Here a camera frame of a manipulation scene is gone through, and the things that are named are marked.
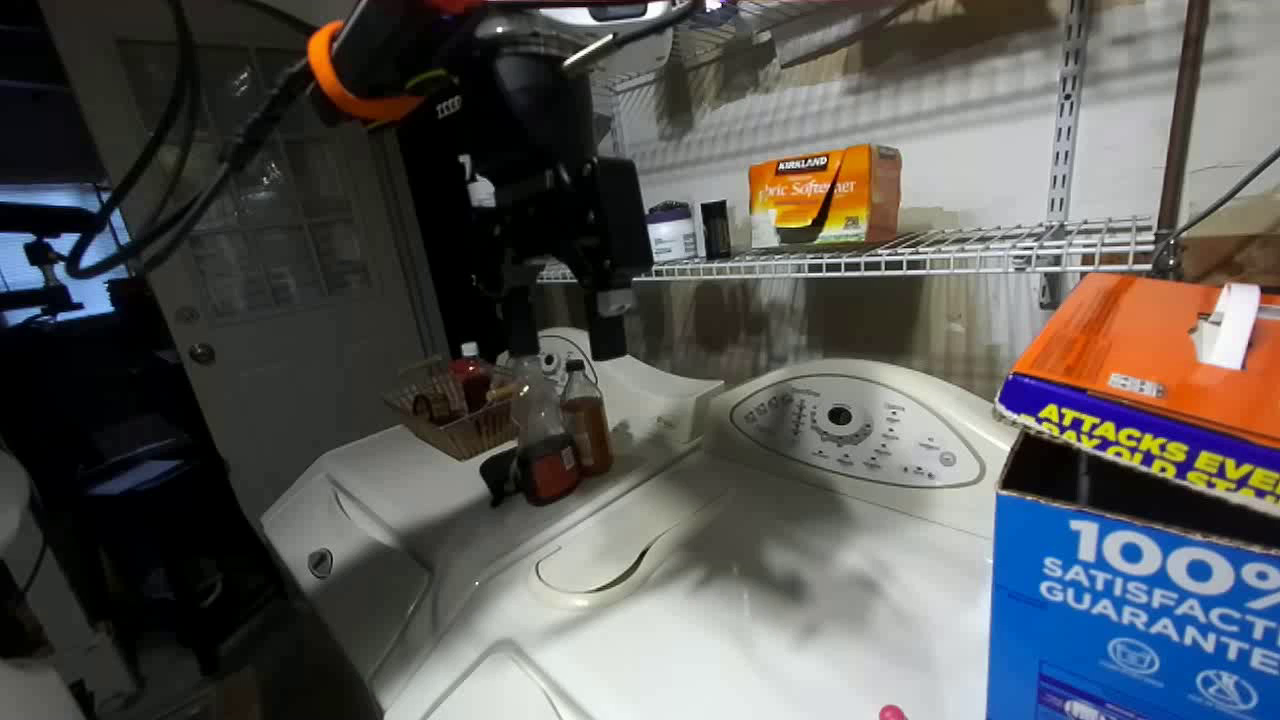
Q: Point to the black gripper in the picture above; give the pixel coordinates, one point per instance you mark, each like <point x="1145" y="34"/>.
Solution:
<point x="526" y="125"/>

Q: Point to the white left washing machine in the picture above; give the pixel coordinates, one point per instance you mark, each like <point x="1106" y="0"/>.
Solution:
<point x="390" y="521"/>

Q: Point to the white washing machine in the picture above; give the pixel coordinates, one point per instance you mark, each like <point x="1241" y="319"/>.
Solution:
<point x="390" y="521"/>
<point x="823" y="551"/>

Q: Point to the white right washing machine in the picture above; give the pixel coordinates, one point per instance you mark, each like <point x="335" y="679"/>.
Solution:
<point x="823" y="551"/>

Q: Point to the white jar dark lid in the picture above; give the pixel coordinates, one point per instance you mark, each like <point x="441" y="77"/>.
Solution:
<point x="668" y="232"/>

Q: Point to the red lid spice jar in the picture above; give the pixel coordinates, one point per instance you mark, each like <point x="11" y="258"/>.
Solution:
<point x="472" y="378"/>

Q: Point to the small black box on shelf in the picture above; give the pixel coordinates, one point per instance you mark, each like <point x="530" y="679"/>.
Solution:
<point x="719" y="228"/>

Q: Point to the clear bottle brown liquid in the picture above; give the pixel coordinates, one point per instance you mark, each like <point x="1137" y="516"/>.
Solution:
<point x="588" y="421"/>

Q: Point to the white door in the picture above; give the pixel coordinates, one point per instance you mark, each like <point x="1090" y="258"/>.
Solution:
<point x="301" y="293"/>

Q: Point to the orange Kirkland box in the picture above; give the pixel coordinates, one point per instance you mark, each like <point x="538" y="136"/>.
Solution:
<point x="838" y="196"/>

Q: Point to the blue orange detergent box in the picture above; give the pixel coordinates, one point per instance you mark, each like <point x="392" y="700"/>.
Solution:
<point x="1137" y="521"/>

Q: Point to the wire basket with wooden handles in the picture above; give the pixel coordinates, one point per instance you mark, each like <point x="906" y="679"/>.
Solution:
<point x="432" y="409"/>

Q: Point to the white wire shelf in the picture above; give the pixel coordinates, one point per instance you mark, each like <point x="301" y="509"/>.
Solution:
<point x="1032" y="136"/>

